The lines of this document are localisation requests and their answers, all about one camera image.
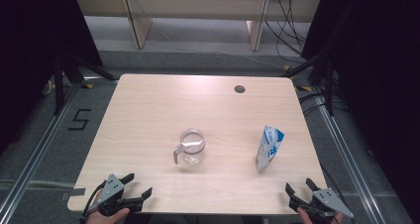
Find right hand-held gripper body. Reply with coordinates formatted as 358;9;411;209
288;187;355;224

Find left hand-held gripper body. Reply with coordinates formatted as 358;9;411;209
97;172;144;217

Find clear glass pitcher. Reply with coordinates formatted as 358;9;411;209
172;128;206;168

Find person's right hand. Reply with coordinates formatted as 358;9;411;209
296;206;346;224

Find person's left hand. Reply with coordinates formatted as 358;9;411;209
86;207;131;224

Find grey tape strip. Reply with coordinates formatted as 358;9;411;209
60;187;86;202

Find black metal stand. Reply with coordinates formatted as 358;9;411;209
280;50;335;117
52;50;117;117

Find black curtain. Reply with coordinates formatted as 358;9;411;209
300;0;420;224
0;0;104;156

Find beige wooden shelf unit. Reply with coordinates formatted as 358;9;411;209
72;0;323;53

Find long black floor cable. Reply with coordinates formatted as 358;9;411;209
321;167;357;224

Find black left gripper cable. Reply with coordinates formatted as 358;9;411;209
80;180;108;223

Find aluminium floor rail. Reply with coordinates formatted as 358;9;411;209
311;84;384;224
0;83;83;220

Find black floor cables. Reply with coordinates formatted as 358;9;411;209
297;90;349;117

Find bundle of black hanging cables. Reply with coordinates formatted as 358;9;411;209
263;0;310;64

